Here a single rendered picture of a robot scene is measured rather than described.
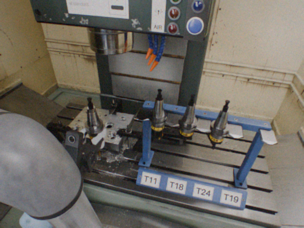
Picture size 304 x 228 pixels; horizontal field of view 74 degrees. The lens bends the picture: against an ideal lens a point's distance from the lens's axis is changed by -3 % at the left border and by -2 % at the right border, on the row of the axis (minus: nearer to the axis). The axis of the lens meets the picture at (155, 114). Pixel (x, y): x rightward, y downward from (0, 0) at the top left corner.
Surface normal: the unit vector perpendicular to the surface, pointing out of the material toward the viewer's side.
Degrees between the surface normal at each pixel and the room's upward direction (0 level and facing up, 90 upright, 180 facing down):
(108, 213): 7
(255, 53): 90
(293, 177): 24
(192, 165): 0
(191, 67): 90
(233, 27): 90
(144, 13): 90
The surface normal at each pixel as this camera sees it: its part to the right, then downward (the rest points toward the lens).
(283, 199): -0.36, -0.79
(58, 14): -0.23, 0.59
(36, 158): 0.72, -0.25
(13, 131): 0.50, -0.62
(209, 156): 0.04, -0.79
